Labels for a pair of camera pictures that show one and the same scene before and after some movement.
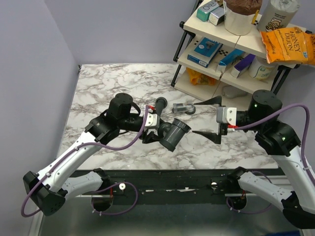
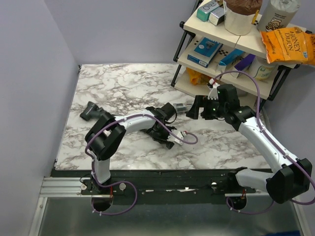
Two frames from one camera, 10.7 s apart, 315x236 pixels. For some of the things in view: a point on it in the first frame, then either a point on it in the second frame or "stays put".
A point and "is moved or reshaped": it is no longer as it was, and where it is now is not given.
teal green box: (203, 13) stays put
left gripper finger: (151, 137) → (169, 144)
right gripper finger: (216, 100) → (201, 101)
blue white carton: (228, 61) stays put
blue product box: (205, 51) stays put
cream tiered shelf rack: (212, 63) stays put
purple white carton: (242, 66) stays put
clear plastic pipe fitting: (189, 108) stays put
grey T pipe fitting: (174, 134) is moved or reshaped
